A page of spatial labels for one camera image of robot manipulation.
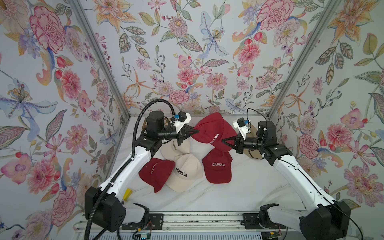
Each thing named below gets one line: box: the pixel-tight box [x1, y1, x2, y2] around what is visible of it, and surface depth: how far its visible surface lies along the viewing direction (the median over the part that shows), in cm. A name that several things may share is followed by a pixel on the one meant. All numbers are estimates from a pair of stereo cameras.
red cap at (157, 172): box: [138, 158, 176, 194], surface depth 86 cm
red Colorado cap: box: [201, 148, 233, 184], surface depth 91 cm
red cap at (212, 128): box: [191, 112, 237, 152], surface depth 68 cm
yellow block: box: [123, 188, 133, 202], surface depth 83 cm
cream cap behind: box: [160, 138, 190, 162], surface depth 97 cm
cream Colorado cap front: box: [165, 153, 203, 193], surface depth 86 cm
